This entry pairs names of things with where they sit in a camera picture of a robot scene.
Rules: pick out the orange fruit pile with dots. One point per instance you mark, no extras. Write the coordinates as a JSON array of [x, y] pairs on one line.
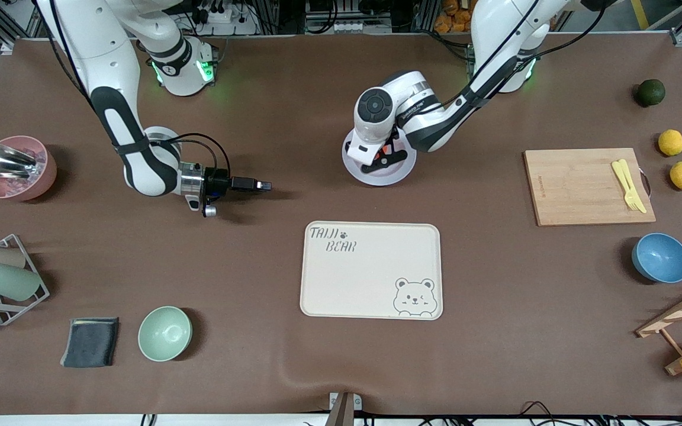
[[453, 18]]

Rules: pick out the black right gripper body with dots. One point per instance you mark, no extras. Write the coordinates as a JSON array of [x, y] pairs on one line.
[[220, 180]]

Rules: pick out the wooden cutting board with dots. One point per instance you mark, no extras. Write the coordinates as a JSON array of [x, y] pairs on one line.
[[572, 186]]

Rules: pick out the white power strip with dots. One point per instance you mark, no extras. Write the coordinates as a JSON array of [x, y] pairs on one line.
[[228, 23]]

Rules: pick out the clear ice cube pile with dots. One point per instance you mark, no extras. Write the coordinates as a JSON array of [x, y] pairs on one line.
[[18, 184]]

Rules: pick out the white plate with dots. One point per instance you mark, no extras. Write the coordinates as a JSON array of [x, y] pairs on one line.
[[376, 179]]

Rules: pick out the dark grey folded cloth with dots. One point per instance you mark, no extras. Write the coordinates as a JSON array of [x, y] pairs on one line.
[[89, 343]]

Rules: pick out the blue bowl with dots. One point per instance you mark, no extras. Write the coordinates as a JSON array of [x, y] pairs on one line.
[[660, 258]]

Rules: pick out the yellow plastic fork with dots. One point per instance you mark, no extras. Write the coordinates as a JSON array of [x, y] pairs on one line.
[[639, 204]]

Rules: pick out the mint green cup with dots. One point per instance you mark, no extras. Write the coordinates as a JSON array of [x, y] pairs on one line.
[[9, 281]]

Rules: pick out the dark green lime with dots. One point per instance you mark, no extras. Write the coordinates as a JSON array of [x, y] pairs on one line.
[[650, 93]]

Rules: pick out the yellow plastic knife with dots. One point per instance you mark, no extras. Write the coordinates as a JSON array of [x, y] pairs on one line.
[[618, 170]]

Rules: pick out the pink bowl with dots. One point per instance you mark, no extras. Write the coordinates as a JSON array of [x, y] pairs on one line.
[[45, 171]]

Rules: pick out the grey metal bracket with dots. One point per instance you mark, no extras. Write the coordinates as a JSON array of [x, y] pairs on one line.
[[344, 408]]

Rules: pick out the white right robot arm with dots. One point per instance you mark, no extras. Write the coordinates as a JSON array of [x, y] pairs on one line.
[[110, 59]]

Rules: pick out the cream bear print tray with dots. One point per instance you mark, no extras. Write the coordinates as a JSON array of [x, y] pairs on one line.
[[364, 278]]

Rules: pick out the mint green bowl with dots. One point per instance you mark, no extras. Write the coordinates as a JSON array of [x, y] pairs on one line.
[[164, 334]]

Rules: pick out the brown table mat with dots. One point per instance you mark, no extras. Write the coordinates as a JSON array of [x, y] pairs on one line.
[[258, 266]]

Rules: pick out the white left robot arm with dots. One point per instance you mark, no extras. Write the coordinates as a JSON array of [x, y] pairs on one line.
[[498, 29]]

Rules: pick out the wooden dish rack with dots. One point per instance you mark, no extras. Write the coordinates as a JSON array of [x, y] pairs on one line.
[[678, 310]]

